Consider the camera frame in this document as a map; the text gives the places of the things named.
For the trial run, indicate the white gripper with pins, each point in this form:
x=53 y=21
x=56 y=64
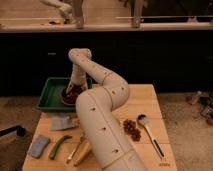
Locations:
x=78 y=77

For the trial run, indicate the dark red bowl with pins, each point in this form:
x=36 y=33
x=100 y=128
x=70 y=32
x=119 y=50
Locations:
x=68 y=98

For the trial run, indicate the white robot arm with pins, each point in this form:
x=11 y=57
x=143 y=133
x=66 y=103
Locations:
x=110 y=145

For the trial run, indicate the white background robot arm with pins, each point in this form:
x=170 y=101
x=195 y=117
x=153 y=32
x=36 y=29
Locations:
x=63 y=6

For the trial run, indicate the green plastic tray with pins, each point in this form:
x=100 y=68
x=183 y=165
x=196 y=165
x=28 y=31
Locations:
x=50 y=99

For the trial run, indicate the grey folded cloth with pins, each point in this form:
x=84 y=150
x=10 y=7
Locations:
x=62 y=122

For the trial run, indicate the silver fork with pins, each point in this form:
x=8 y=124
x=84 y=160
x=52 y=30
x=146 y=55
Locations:
x=75 y=148

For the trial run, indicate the yellow banana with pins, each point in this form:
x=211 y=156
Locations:
x=82 y=152

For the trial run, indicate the brown grape bunch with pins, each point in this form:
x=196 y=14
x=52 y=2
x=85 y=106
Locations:
x=131 y=129

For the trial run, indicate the blue sponge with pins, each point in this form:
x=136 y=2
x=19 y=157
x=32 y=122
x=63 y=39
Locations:
x=38 y=145

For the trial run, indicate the black chair part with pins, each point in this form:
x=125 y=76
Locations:
x=18 y=129

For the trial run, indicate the spoon with black handle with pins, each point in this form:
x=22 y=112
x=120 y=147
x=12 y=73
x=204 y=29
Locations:
x=143 y=121

